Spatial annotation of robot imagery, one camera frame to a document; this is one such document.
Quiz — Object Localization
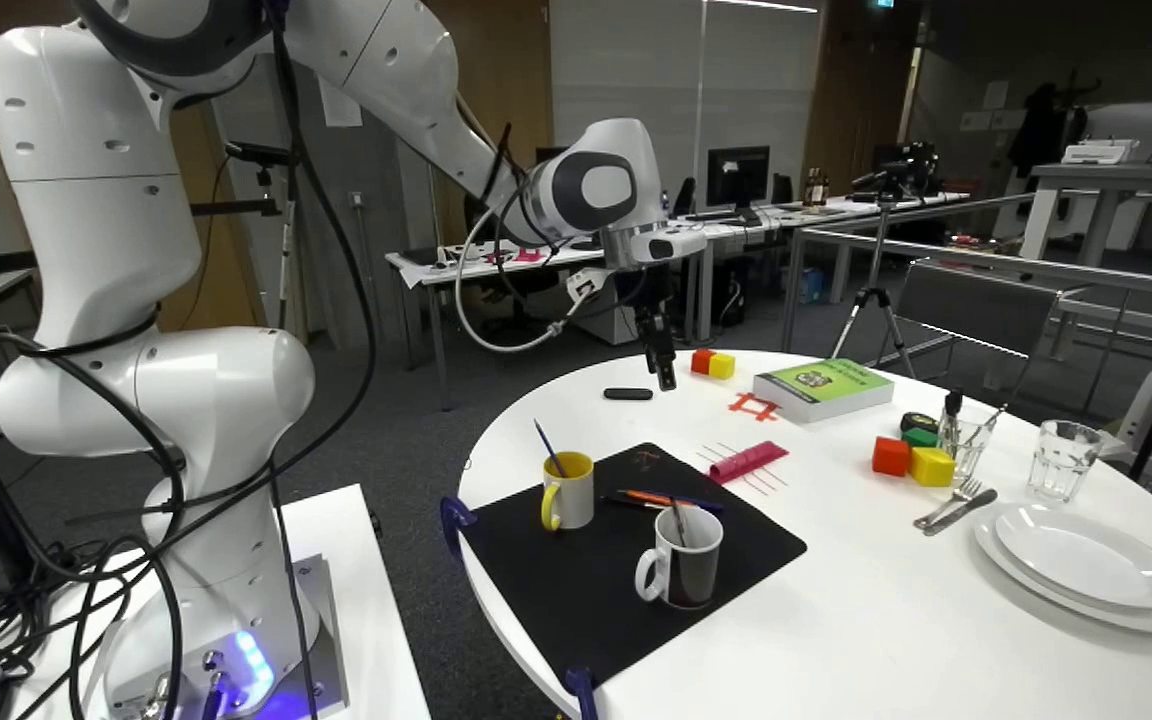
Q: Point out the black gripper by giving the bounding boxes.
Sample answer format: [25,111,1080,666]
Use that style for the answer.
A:
[638,260,690,398]

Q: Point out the orange pen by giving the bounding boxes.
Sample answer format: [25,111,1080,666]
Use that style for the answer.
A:
[621,485,676,516]

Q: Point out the dark pen in mug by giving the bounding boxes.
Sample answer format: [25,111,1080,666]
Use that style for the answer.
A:
[527,418,567,471]

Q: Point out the yellow mug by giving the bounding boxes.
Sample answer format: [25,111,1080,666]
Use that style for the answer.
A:
[537,450,600,536]

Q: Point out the white mug dark inside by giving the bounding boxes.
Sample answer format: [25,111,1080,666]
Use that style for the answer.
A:
[634,501,727,615]

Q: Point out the pink ruler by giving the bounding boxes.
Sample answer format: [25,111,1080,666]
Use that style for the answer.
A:
[703,436,793,487]

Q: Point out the green book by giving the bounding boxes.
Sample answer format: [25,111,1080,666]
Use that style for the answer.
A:
[750,357,895,429]

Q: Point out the long white office desk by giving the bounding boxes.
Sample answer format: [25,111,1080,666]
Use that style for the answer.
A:
[386,188,975,351]

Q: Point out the black computer monitor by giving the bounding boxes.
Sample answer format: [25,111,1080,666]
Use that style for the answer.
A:
[703,139,777,225]

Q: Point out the black table mat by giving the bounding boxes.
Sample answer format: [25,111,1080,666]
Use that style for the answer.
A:
[456,442,811,693]

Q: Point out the orange-red block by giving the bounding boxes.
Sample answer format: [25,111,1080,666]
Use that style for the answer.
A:
[868,431,916,479]

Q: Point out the blue tape strip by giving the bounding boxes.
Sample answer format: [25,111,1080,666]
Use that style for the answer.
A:
[562,666,604,720]
[438,494,477,540]

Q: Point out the yellow block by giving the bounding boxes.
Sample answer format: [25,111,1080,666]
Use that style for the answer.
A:
[910,446,961,494]

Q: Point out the glass holding utensils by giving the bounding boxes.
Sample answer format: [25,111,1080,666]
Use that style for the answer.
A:
[940,384,1009,494]

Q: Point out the grey chair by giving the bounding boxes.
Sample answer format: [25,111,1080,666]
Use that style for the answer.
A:
[887,257,1067,410]

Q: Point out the metal cutlery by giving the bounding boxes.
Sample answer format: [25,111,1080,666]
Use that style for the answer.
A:
[911,485,1005,540]

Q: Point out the white robot platform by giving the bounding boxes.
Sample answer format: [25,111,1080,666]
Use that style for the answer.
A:
[0,479,438,720]

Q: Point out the clear drinking glass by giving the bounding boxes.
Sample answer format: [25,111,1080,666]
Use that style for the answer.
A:
[1026,418,1103,507]

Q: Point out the small white plate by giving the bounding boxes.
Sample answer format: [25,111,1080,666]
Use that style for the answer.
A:
[987,501,1152,615]

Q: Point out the orange plastic frame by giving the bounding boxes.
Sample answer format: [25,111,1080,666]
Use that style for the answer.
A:
[726,388,785,426]

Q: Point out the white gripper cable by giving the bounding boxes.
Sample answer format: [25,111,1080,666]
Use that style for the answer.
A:
[449,210,609,362]

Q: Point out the camera tripod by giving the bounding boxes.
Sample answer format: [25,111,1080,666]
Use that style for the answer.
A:
[826,136,948,377]

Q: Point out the metal frame railing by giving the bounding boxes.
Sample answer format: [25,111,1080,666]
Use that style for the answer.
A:
[781,193,1152,403]

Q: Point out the black floor cables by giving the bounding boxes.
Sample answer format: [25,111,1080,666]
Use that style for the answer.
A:
[0,536,169,720]

